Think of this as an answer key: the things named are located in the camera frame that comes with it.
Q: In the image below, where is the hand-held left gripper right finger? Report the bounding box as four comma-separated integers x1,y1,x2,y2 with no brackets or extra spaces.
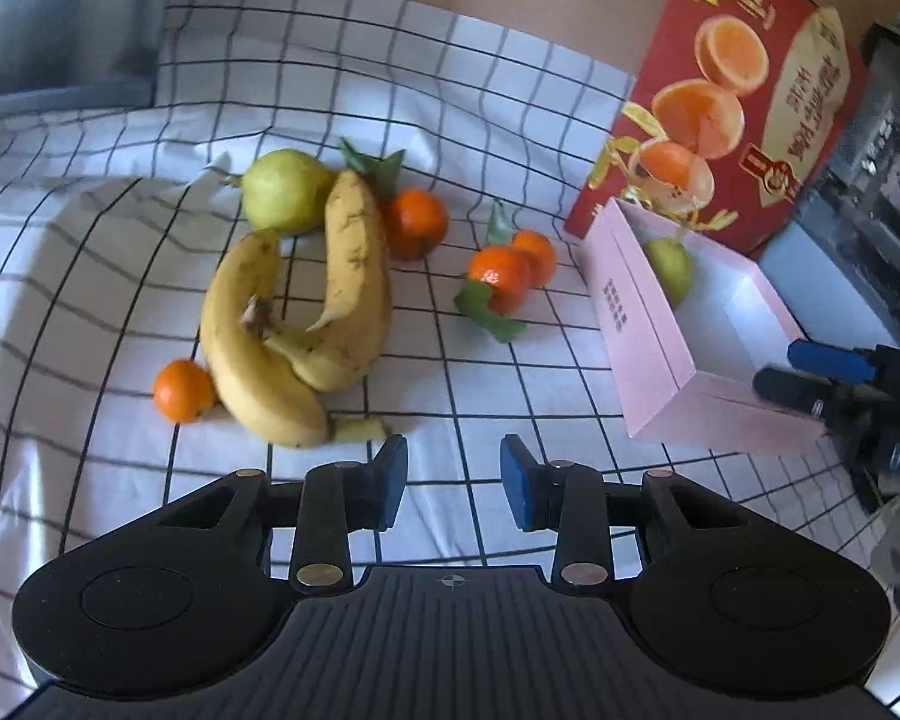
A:
499,433,752,590

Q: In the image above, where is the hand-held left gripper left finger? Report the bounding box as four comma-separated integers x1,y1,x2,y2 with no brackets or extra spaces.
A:
157,433,410,592

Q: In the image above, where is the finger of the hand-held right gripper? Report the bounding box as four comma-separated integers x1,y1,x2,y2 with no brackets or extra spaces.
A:
787,340,880,385
752,366,835,422

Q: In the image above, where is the pink cardboard box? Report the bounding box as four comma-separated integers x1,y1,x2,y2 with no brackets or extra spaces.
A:
581,199,830,458

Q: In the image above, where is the large yellow banana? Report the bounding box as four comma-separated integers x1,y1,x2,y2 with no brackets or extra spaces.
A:
200,229,392,449

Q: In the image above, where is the leafless tangerine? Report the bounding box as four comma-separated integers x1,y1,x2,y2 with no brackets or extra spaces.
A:
153,360,217,423

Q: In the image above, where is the tangerine with leaves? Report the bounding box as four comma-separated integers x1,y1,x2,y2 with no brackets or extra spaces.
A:
340,137,449,262
486,200,557,287
454,246,533,344

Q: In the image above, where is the green pear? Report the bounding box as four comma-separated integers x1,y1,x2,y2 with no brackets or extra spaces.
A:
643,236,695,308
229,150,338,235

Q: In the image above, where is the black perforated case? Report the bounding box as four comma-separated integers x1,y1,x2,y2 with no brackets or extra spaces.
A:
795,7,900,342

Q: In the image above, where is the red orange-print carton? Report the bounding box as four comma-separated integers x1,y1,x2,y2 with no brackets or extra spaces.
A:
565,0,871,260

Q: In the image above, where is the white checked cloth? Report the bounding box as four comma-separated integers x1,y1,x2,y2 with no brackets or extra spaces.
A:
0,0,900,720

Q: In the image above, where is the shiny metal appliance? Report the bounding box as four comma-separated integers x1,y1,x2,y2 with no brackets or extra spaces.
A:
0,0,175,112

